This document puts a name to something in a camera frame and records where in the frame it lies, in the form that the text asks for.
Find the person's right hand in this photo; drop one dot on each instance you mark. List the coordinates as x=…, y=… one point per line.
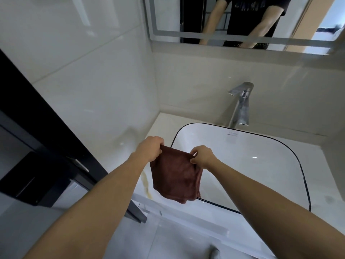
x=204, y=157

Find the person's left hand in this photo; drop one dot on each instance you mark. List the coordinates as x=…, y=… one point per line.
x=149, y=149

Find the brown microfibre cloth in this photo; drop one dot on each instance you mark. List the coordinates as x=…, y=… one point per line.
x=176, y=175

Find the wall mirror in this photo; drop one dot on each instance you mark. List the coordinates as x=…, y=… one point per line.
x=242, y=24

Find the person's right forearm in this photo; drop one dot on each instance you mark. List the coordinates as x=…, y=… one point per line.
x=275, y=213

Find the person's left forearm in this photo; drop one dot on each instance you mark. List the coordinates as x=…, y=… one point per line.
x=94, y=213

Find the white sink basin black rim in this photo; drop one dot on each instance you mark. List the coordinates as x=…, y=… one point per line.
x=256, y=169

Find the chrome faucet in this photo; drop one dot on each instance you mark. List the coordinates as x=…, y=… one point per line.
x=241, y=105

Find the black framed glass partition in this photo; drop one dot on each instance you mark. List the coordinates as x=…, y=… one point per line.
x=40, y=118

